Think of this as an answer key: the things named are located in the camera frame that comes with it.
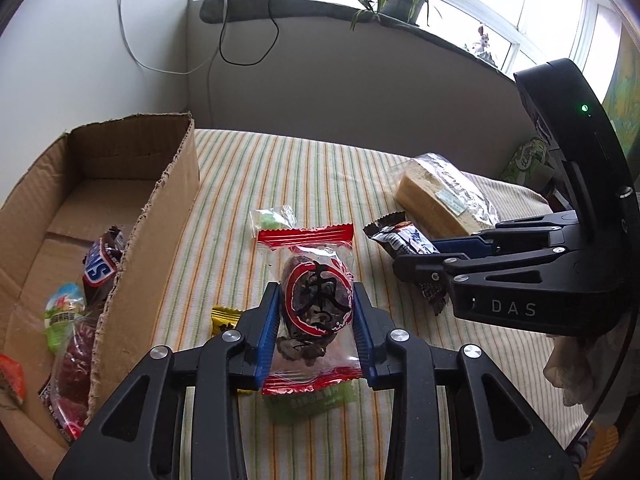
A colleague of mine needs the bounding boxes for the yellow candy packet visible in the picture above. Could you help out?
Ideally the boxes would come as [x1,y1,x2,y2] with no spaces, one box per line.
[210,306,248,338]

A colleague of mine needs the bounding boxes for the red snack packet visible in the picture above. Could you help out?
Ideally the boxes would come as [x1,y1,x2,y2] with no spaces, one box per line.
[0,354,26,407]

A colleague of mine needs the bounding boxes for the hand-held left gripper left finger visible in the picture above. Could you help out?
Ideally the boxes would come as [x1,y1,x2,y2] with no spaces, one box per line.
[52,282,281,480]

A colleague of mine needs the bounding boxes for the brown cardboard box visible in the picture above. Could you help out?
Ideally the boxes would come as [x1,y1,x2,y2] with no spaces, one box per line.
[0,112,201,461]

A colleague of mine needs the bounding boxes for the dark chocolate bar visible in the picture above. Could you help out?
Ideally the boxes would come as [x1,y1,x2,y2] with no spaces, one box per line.
[363,211,451,317]

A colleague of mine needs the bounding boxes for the small clear green candy packet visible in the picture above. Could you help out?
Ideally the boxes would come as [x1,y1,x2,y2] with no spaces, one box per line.
[249,204,299,247]

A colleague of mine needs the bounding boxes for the wall map poster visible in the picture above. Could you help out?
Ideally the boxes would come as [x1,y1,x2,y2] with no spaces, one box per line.
[602,35,640,157]

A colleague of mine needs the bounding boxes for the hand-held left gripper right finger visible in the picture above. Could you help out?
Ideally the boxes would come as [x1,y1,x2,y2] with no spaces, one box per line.
[351,282,581,480]

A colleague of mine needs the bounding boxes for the white-framed window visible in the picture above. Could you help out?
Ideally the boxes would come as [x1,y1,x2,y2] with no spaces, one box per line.
[245,0,627,82]

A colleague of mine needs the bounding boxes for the brown chocolate bar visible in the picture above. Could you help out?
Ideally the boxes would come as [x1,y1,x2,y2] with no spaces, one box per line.
[81,226,129,302]

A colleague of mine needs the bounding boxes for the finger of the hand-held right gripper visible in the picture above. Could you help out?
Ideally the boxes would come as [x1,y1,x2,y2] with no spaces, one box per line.
[392,246,576,302]
[431,211,582,261]

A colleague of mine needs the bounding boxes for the green and white snack packet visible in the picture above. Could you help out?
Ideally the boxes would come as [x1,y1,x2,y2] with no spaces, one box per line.
[42,282,89,356]

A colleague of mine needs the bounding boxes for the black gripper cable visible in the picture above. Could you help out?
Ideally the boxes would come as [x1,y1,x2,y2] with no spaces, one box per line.
[566,305,640,459]

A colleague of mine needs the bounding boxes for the small rabbit figurine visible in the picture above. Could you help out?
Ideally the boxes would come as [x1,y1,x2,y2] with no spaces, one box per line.
[465,23,497,64]

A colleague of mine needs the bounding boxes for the red-ended date packet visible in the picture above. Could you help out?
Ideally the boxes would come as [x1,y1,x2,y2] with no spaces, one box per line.
[256,223,363,397]
[44,320,108,442]

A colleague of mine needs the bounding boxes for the white cable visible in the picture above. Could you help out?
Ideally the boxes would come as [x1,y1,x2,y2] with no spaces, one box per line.
[117,0,229,76]

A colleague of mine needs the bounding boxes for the clear-wrapped bread loaf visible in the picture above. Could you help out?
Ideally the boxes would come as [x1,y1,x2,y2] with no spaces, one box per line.
[394,152,501,237]

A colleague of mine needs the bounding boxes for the green patterned box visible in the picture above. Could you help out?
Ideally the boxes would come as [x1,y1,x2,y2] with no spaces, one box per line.
[500,137,557,187]

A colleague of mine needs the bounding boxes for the grey windowsill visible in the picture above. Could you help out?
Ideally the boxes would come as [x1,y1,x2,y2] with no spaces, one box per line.
[200,0,522,82]

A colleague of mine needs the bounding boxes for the striped bedsheet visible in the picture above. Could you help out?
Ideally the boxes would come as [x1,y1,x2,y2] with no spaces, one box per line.
[90,127,617,480]

